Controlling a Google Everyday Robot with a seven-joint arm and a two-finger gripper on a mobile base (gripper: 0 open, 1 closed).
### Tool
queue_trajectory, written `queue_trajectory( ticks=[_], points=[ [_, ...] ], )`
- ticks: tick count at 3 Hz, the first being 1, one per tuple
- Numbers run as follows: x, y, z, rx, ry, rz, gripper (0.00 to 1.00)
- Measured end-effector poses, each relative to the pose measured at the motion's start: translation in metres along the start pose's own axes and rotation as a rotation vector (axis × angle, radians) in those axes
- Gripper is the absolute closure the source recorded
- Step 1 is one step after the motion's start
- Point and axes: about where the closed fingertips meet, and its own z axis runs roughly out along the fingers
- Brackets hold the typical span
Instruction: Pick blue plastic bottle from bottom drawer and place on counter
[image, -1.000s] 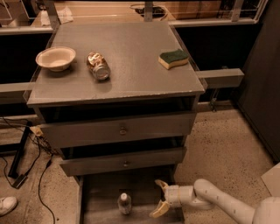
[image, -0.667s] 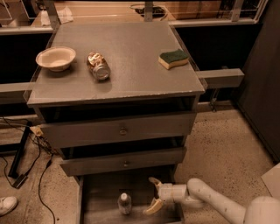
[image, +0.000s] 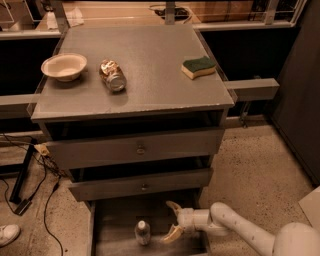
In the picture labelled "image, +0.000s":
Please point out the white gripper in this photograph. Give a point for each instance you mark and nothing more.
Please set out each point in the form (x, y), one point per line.
(186, 218)

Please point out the clear plastic water bottle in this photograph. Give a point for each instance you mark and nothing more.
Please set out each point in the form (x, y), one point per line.
(142, 233)

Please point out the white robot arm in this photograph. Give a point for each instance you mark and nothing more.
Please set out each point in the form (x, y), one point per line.
(293, 239)

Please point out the grey open bottom drawer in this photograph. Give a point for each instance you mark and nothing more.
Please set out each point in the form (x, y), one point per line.
(114, 220)

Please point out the grey middle drawer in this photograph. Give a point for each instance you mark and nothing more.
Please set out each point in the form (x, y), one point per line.
(139, 185)

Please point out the grey drawer cabinet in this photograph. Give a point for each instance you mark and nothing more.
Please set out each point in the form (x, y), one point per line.
(158, 96)

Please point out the grey top drawer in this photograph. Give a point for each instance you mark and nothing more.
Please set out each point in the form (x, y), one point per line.
(73, 154)

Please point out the green yellow sponge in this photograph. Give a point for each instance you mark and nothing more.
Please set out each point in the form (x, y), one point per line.
(194, 68)

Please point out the black metal stand leg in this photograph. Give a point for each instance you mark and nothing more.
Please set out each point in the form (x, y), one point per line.
(22, 205)

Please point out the crushed metal can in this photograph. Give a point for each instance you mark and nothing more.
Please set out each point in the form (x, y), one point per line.
(112, 75)

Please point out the white sneaker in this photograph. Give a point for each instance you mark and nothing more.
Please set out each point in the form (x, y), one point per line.
(8, 233)

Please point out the white paper bowl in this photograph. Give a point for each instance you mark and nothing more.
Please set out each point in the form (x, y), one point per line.
(64, 67)

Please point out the cardboard box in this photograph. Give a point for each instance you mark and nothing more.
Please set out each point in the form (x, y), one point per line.
(221, 11)

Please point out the white crumpled cloth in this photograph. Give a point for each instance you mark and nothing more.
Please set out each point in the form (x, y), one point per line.
(75, 17)

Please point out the grey horizontal rail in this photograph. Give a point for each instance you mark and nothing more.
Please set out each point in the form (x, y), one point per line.
(254, 89)

